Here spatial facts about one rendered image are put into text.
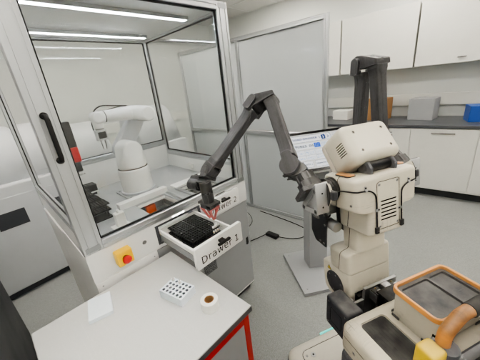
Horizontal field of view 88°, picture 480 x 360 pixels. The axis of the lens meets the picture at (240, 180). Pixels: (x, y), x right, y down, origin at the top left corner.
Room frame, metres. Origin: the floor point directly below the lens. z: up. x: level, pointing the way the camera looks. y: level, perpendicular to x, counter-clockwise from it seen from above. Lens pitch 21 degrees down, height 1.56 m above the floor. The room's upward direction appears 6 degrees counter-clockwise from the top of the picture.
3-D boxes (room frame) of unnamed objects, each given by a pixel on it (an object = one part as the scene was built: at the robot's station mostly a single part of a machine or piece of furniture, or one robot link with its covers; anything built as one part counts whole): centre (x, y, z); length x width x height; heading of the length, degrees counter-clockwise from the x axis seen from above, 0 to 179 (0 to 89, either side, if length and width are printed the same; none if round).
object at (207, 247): (1.00, 0.13, 0.87); 0.29 x 0.02 x 0.11; 134
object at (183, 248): (1.15, 0.28, 0.86); 0.40 x 0.26 x 0.06; 44
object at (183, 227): (1.14, 0.27, 0.87); 0.22 x 0.18 x 0.06; 44
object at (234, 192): (1.45, 0.13, 0.87); 0.29 x 0.02 x 0.11; 134
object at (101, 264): (1.60, 0.66, 0.87); 1.02 x 0.95 x 0.14; 134
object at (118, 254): (0.98, 0.58, 0.88); 0.07 x 0.05 x 0.07; 134
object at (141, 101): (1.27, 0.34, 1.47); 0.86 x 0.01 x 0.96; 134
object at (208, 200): (1.09, 0.16, 1.08); 0.10 x 0.07 x 0.07; 43
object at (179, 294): (0.83, 0.31, 0.78); 0.12 x 0.08 x 0.04; 57
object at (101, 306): (0.80, 0.63, 0.77); 0.13 x 0.09 x 0.02; 30
